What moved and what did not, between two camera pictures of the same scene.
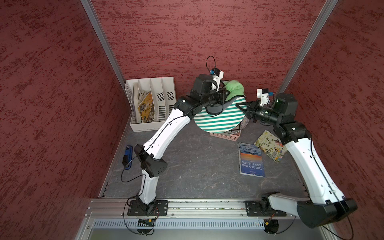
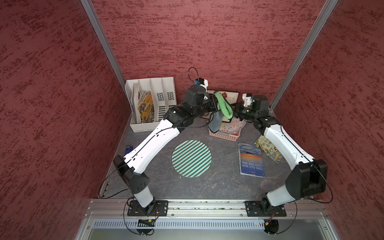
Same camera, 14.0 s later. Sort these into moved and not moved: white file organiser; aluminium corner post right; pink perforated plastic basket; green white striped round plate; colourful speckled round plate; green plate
Moved: green white striped round plate; green plate
Not moved: aluminium corner post right; white file organiser; pink perforated plastic basket; colourful speckled round plate
